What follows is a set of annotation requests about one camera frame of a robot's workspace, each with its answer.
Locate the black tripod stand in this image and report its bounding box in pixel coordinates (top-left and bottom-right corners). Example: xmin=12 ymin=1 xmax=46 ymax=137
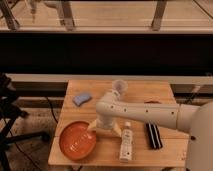
xmin=0 ymin=72 xmax=50 ymax=171

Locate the wooden table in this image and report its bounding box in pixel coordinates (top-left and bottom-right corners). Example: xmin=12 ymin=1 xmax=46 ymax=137
xmin=48 ymin=80 xmax=188 ymax=169

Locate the white plastic bottle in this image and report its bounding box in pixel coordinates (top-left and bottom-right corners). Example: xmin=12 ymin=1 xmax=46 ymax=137
xmin=119 ymin=122 xmax=133 ymax=162

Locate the black white striped object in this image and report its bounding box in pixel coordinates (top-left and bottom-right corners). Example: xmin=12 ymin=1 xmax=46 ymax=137
xmin=146 ymin=123 xmax=163 ymax=150

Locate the black floor cable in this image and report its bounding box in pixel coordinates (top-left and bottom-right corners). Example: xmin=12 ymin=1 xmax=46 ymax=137
xmin=44 ymin=96 xmax=60 ymax=124

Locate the orange ceramic bowl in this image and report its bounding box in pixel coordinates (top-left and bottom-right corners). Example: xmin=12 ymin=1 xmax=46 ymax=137
xmin=59 ymin=121 xmax=96 ymax=161

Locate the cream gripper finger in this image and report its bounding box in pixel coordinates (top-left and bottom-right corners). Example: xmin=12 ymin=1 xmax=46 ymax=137
xmin=112 ymin=124 xmax=122 ymax=137
xmin=87 ymin=120 xmax=97 ymax=131

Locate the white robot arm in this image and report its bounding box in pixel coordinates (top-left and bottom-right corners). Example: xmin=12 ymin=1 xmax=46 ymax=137
xmin=88 ymin=89 xmax=213 ymax=171

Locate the blue sponge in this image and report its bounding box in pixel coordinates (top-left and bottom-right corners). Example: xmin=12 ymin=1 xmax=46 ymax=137
xmin=73 ymin=93 xmax=92 ymax=106

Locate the dark red small object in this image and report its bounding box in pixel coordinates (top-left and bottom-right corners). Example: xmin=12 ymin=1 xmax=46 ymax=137
xmin=144 ymin=100 xmax=160 ymax=104

